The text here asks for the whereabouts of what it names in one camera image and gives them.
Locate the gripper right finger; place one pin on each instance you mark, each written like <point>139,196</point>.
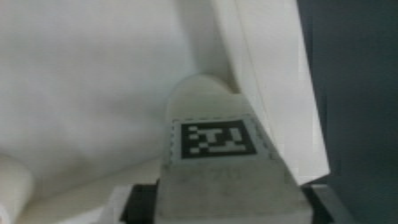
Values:
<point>331,212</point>

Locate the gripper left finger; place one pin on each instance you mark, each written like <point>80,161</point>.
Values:
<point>141,204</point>

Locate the white table leg grasped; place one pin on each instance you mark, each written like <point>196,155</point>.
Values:
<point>226,183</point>

